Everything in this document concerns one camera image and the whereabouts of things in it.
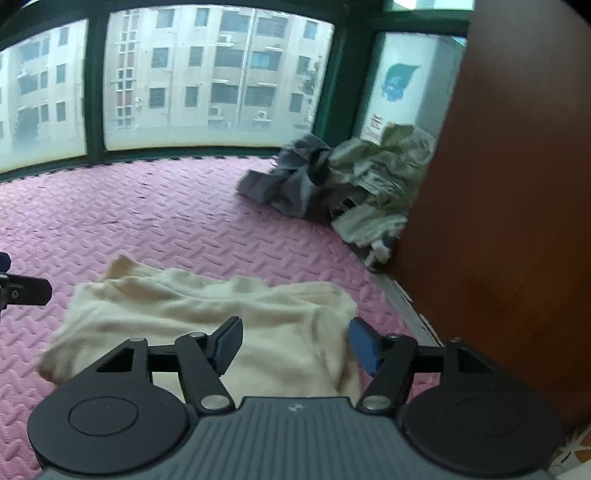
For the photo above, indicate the pale grey crumpled garment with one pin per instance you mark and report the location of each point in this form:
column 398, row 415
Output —
column 364, row 226

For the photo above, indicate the brown wooden cabinet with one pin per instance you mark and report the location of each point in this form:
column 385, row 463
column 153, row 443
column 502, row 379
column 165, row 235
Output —
column 508, row 207

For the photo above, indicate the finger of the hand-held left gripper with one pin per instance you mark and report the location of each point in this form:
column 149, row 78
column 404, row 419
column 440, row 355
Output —
column 4, row 263
column 27, row 291

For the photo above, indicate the cream garment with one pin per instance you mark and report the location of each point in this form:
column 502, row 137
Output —
column 184, row 304

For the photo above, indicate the beige apartment building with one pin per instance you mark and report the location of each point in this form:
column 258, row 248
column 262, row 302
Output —
column 207, row 69

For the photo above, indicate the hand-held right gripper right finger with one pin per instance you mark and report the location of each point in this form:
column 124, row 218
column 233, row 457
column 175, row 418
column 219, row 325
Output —
column 364, row 344

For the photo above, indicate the green tree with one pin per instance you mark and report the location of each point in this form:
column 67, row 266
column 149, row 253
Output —
column 310, row 76

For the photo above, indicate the blue cartoon window poster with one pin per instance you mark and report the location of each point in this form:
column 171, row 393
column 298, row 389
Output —
column 399, row 83

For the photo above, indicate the olive green crumpled garment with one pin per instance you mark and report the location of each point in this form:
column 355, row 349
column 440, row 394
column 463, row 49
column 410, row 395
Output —
column 383, row 157

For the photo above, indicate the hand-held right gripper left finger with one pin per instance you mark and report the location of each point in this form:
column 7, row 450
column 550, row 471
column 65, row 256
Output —
column 228, row 346

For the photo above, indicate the dark green window frame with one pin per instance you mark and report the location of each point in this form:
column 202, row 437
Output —
column 94, row 92

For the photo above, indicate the pink foam floor mat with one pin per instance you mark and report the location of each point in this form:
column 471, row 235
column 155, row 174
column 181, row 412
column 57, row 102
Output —
column 138, row 212

